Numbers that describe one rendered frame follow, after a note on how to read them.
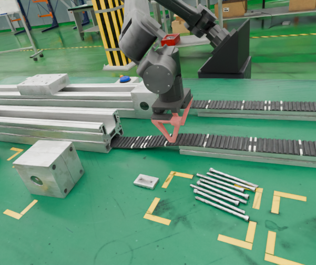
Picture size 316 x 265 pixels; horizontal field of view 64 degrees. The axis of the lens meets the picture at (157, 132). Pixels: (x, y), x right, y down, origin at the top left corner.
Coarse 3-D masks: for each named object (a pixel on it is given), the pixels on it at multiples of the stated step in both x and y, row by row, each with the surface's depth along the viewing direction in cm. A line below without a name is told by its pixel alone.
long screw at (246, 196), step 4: (200, 180) 55; (204, 180) 54; (212, 184) 53; (216, 184) 53; (220, 188) 52; (224, 188) 51; (228, 188) 51; (232, 192) 50; (236, 192) 50; (240, 192) 50; (244, 196) 49; (248, 196) 49
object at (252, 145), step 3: (249, 138) 60; (252, 138) 60; (255, 138) 59; (249, 141) 58; (252, 141) 59; (255, 141) 58; (249, 144) 58; (252, 144) 58; (255, 144) 57; (249, 147) 57; (252, 147) 57; (255, 147) 56; (249, 150) 56; (252, 150) 56; (255, 150) 55
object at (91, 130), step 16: (0, 112) 90; (16, 112) 86; (32, 112) 83; (48, 112) 80; (64, 112) 78; (80, 112) 75; (96, 112) 73; (112, 112) 72; (0, 128) 82; (16, 128) 79; (32, 128) 77; (48, 128) 73; (64, 128) 70; (80, 128) 68; (96, 128) 66; (112, 128) 72; (32, 144) 80; (80, 144) 72; (96, 144) 69
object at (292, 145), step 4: (288, 140) 56; (292, 140) 56; (288, 144) 55; (292, 144) 55; (296, 144) 55; (288, 148) 54; (292, 148) 54; (296, 148) 54; (288, 152) 53; (292, 152) 53; (296, 152) 53
